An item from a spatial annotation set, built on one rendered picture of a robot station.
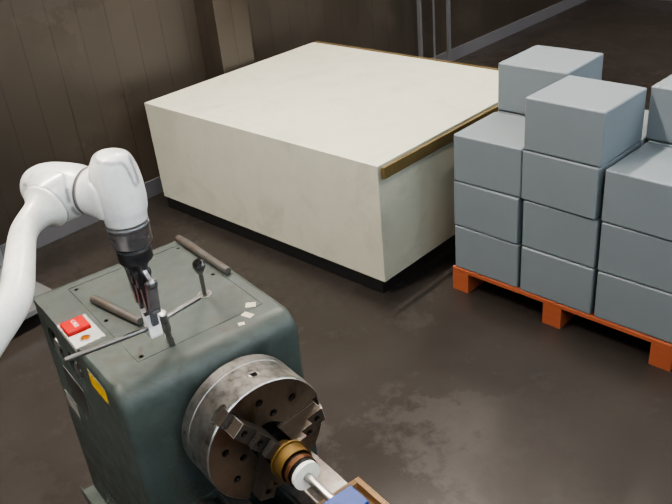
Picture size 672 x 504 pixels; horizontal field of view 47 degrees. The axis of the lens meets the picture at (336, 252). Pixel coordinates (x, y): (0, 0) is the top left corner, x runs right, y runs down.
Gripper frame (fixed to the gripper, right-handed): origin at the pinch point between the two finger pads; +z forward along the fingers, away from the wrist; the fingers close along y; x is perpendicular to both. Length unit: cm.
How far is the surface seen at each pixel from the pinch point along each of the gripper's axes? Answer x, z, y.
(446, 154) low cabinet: 232, 74, -144
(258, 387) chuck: 12.0, 11.9, 23.4
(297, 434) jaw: 16.6, 24.6, 29.4
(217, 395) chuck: 4.5, 13.4, 17.6
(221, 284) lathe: 26.7, 9.9, -17.6
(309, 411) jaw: 22.5, 23.6, 25.9
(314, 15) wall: 324, 48, -389
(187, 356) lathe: 4.8, 10.2, 4.1
